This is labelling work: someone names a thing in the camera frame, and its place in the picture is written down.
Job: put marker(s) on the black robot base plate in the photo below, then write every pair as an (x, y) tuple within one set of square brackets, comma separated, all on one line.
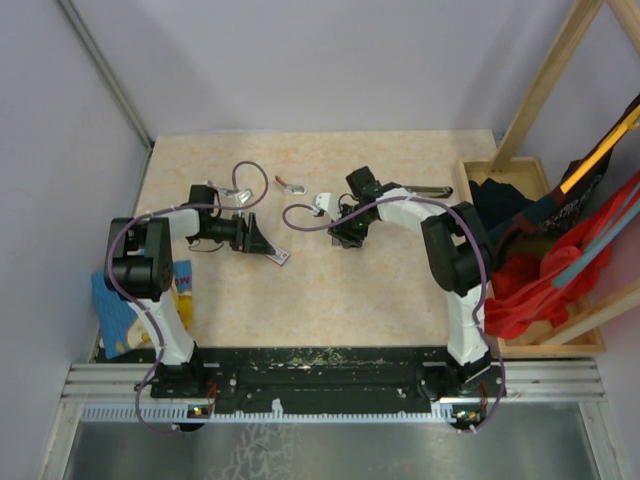
[(321, 380)]

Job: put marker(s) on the red white staple box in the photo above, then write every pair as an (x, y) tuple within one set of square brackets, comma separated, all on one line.
[(278, 256)]

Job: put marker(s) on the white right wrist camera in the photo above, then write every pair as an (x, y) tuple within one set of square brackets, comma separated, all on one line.
[(326, 203)]

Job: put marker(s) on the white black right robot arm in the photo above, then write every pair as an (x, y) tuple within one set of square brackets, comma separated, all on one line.
[(457, 250)]

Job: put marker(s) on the dark patterned cloth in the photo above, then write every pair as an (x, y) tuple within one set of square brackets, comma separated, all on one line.
[(507, 214)]

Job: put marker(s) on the wooden frame beam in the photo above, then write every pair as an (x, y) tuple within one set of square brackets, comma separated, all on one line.
[(576, 24)]

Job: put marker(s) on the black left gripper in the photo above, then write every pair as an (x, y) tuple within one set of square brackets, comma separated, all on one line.
[(255, 243)]

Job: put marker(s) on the red cloth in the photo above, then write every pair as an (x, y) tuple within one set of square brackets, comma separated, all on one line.
[(528, 289)]

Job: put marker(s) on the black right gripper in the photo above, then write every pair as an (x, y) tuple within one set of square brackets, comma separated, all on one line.
[(347, 238)]

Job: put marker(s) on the pink white mini stapler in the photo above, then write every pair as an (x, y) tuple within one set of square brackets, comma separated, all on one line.
[(295, 189)]

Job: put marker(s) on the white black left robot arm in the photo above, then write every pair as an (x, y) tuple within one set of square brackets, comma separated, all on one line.
[(139, 263)]

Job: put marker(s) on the aluminium rail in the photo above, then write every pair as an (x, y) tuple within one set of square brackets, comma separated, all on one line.
[(109, 393)]

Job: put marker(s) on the blue yellow cartoon cloth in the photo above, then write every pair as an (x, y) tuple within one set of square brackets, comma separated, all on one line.
[(121, 328)]

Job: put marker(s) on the black grey large stapler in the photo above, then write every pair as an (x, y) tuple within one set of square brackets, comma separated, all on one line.
[(440, 192)]

